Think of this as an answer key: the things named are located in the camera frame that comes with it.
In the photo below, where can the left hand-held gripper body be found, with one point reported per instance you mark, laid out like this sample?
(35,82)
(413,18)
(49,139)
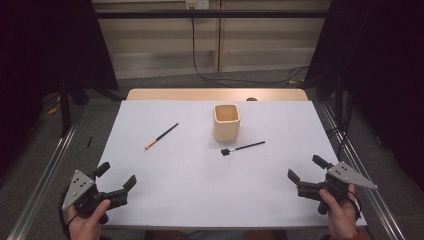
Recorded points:
(83,195)

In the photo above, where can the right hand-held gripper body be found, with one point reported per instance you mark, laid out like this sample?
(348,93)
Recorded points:
(336,186)

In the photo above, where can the black brush with orange end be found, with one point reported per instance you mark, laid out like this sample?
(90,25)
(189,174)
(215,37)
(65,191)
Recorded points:
(161,136)

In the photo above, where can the cream square cup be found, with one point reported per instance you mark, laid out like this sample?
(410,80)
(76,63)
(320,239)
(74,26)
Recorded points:
(226,128)

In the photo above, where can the person's left hand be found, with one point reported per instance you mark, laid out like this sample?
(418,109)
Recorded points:
(85,225)

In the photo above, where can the person's right hand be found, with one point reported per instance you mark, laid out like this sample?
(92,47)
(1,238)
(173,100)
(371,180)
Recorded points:
(340,218)

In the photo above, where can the small black stick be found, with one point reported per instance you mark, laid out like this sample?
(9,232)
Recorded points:
(89,142)

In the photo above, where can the black brush with square head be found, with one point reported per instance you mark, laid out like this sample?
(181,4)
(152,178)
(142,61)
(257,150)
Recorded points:
(243,146)

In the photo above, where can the person's left leg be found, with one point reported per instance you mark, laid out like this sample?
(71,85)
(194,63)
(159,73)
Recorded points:
(165,236)

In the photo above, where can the person's leg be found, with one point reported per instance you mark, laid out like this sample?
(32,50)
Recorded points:
(165,236)
(266,235)

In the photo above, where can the person's right leg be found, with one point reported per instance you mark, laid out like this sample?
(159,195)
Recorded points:
(266,235)

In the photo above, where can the white board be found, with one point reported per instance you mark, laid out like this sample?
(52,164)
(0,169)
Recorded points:
(200,186)

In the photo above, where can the yellow tape strip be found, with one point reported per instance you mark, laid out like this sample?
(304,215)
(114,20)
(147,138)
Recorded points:
(53,109)

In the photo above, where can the dark round knob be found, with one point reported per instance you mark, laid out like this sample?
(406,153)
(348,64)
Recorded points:
(251,99)

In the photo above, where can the wooden table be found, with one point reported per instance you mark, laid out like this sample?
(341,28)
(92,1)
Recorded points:
(186,94)

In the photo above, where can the black curtain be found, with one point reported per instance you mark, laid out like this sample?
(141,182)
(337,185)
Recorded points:
(383,66)
(46,50)

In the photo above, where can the black horizontal bar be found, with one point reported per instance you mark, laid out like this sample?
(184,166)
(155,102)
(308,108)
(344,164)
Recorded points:
(200,14)

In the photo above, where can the metal rail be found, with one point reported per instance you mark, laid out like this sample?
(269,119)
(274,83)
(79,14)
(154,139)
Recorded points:
(43,180)
(366,180)

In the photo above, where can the black stand post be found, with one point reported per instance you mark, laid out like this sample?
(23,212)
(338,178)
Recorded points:
(339,100)
(65,110)

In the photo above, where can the beige vertical wall trim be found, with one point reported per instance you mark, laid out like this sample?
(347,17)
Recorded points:
(219,36)

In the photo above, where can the white wall socket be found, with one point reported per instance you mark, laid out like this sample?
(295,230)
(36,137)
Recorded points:
(197,4)

